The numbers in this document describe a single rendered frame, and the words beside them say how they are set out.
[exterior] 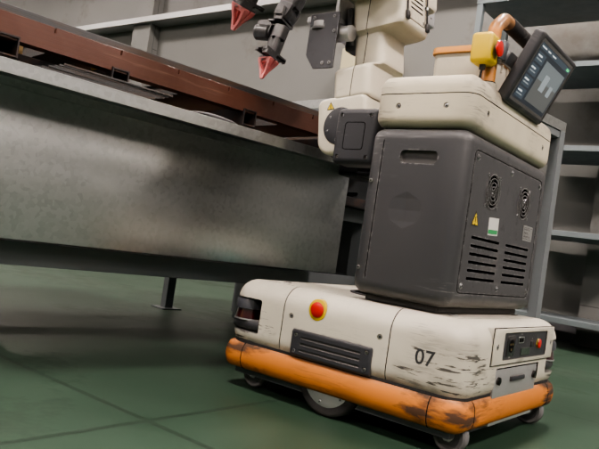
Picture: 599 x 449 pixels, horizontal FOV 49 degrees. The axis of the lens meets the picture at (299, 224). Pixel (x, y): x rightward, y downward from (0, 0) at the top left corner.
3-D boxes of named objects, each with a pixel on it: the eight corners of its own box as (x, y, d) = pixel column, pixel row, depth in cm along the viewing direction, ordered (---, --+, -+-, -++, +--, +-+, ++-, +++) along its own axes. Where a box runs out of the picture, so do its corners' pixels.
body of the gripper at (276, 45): (253, 51, 230) (261, 32, 232) (273, 66, 237) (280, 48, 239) (266, 49, 226) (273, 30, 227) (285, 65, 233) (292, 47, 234)
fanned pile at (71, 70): (-3, 72, 153) (0, 55, 153) (146, 112, 180) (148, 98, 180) (18, 67, 144) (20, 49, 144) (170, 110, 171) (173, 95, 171)
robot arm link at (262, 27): (285, 3, 229) (297, 16, 237) (258, 2, 236) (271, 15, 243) (274, 34, 228) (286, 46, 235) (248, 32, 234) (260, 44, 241)
